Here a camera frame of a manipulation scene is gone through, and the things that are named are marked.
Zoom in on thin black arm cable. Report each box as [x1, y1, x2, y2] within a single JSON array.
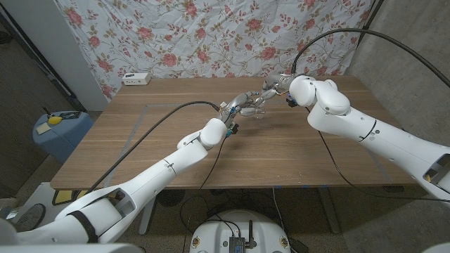
[[304, 105, 450, 204], [179, 135, 228, 212]]

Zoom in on grey table leg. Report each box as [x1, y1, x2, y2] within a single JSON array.
[[318, 188, 341, 235]]

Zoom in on black flat device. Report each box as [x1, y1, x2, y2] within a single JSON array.
[[58, 110, 82, 120]]

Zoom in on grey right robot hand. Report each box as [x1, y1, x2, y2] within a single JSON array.
[[252, 72, 295, 107]]

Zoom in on dark round floor plate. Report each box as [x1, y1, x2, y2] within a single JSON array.
[[13, 202, 46, 233]]

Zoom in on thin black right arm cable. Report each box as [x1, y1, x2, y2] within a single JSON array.
[[304, 105, 450, 204]]

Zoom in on white power strip box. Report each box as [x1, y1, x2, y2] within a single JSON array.
[[122, 72, 151, 86]]

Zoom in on clear plastic medicine bottle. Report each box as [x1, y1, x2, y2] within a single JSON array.
[[251, 103, 267, 119]]

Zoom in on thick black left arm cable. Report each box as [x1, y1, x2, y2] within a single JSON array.
[[84, 100, 222, 196]]

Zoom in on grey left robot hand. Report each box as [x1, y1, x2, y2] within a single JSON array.
[[219, 91, 268, 124]]

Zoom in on black router with antenna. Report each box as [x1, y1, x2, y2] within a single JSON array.
[[229, 220, 257, 253]]

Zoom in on yellow and black board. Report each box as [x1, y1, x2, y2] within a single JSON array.
[[51, 189, 89, 207]]

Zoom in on blue round stool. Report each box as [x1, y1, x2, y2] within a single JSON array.
[[32, 110, 94, 164]]

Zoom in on black backdrop stand pole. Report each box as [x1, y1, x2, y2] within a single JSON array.
[[356, 0, 385, 46]]

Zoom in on floral backdrop cloth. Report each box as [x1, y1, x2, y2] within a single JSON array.
[[54, 0, 375, 103]]

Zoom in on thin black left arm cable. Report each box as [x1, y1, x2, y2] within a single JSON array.
[[179, 135, 228, 212]]

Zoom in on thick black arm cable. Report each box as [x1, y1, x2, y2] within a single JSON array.
[[84, 100, 222, 196], [290, 27, 450, 89]]

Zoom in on white table leg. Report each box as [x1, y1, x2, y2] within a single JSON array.
[[139, 196, 158, 235]]

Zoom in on white robot torso base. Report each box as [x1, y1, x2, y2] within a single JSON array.
[[189, 209, 292, 253]]

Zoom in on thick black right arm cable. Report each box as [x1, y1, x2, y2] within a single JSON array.
[[290, 27, 450, 89]]

